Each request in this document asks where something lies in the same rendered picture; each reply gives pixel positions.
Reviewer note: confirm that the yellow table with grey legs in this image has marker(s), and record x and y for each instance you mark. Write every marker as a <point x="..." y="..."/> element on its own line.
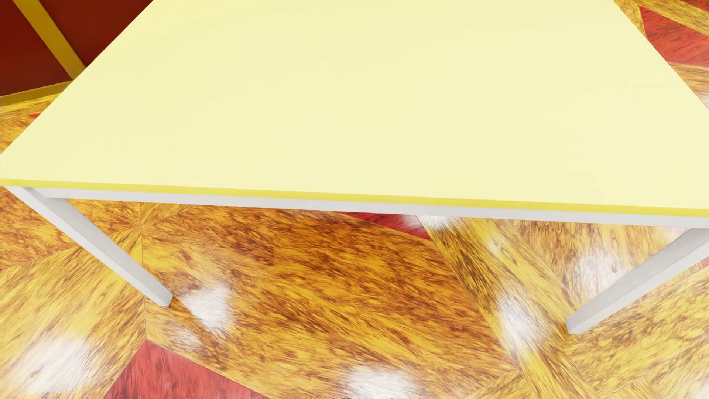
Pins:
<point x="365" y="105"/>

